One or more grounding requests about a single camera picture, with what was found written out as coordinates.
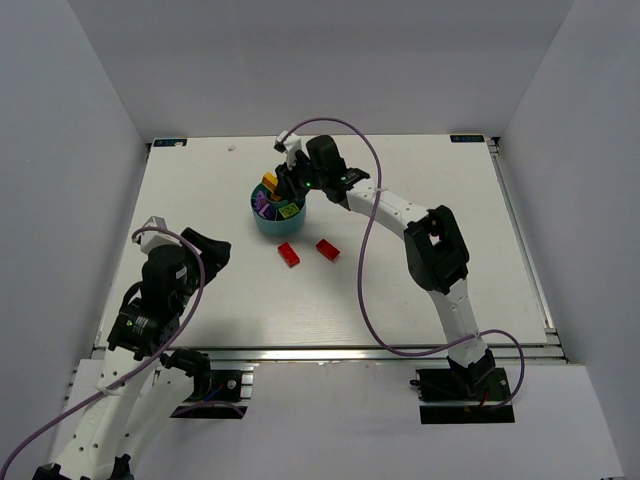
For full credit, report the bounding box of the pale green sloped lego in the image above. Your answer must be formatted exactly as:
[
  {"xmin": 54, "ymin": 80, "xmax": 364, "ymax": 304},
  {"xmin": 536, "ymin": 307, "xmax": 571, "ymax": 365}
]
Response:
[{"xmin": 278, "ymin": 202, "xmax": 300, "ymax": 221}]

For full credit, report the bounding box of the long yellow lego brick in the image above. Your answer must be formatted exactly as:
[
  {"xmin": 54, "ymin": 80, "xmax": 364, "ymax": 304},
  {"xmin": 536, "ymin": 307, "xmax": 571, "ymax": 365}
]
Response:
[{"xmin": 261, "ymin": 172, "xmax": 278, "ymax": 192}]

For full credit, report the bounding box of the purple lego brick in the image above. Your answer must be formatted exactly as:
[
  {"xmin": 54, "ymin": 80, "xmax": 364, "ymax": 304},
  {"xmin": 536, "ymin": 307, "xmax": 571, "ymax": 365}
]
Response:
[
  {"xmin": 252, "ymin": 191, "xmax": 271, "ymax": 213},
  {"xmin": 257, "ymin": 204, "xmax": 277, "ymax": 221}
]

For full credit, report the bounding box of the red lego brick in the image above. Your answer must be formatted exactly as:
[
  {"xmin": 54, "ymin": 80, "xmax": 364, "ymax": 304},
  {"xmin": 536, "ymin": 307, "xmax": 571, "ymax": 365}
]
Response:
[
  {"xmin": 277, "ymin": 242, "xmax": 300, "ymax": 268},
  {"xmin": 316, "ymin": 239, "xmax": 341, "ymax": 262}
]

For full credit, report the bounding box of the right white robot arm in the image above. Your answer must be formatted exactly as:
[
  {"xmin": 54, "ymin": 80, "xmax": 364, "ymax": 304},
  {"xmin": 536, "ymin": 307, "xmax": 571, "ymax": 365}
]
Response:
[{"xmin": 274, "ymin": 132, "xmax": 495, "ymax": 393}]

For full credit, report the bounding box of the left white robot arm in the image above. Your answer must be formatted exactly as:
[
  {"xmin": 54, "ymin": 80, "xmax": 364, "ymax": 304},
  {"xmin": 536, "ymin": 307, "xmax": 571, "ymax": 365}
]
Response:
[{"xmin": 34, "ymin": 226, "xmax": 231, "ymax": 479}]

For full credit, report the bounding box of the teal round divided container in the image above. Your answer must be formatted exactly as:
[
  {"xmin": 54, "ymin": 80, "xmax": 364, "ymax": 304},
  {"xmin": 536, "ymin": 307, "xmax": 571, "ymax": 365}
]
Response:
[{"xmin": 250, "ymin": 184, "xmax": 306, "ymax": 237}]

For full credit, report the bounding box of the right blue corner label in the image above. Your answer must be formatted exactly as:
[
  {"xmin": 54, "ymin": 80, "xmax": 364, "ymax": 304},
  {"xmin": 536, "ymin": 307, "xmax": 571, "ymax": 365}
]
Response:
[{"xmin": 449, "ymin": 134, "xmax": 485, "ymax": 143}]

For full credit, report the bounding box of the blue corner label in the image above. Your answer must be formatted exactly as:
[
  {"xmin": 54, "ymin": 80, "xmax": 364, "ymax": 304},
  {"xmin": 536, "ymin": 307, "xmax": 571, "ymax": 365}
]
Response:
[
  {"xmin": 152, "ymin": 138, "xmax": 187, "ymax": 148},
  {"xmin": 449, "ymin": 134, "xmax": 485, "ymax": 143}
]

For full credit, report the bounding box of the left blue corner label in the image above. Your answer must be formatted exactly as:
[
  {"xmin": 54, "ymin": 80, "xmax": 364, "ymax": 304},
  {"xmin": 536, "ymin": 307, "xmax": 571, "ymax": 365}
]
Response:
[{"xmin": 152, "ymin": 138, "xmax": 187, "ymax": 148}]

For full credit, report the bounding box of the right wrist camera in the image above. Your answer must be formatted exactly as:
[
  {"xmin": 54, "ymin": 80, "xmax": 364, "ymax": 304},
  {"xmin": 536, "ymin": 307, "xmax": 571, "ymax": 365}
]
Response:
[{"xmin": 274, "ymin": 131, "xmax": 302, "ymax": 170}]

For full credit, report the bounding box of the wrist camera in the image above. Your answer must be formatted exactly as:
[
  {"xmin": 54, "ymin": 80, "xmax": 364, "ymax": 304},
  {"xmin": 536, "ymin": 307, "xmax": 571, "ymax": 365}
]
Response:
[
  {"xmin": 131, "ymin": 216, "xmax": 181, "ymax": 255},
  {"xmin": 274, "ymin": 131, "xmax": 302, "ymax": 170}
]

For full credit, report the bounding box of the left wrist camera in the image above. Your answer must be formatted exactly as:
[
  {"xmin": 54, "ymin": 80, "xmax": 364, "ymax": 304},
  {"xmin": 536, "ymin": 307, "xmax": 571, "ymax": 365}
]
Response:
[{"xmin": 131, "ymin": 216, "xmax": 181, "ymax": 255}]

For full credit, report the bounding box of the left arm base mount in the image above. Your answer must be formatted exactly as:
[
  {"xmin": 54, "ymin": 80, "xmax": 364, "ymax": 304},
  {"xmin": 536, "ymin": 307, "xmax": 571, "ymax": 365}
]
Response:
[{"xmin": 172, "ymin": 367, "xmax": 254, "ymax": 420}]

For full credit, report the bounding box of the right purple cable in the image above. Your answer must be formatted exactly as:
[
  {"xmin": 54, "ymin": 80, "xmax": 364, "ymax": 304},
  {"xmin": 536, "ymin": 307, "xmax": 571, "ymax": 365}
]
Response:
[{"xmin": 287, "ymin": 117, "xmax": 526, "ymax": 411}]

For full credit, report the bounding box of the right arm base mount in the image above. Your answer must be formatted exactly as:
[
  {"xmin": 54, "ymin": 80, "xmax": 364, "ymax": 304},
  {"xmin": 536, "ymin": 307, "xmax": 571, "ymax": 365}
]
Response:
[{"xmin": 409, "ymin": 368, "xmax": 515, "ymax": 425}]

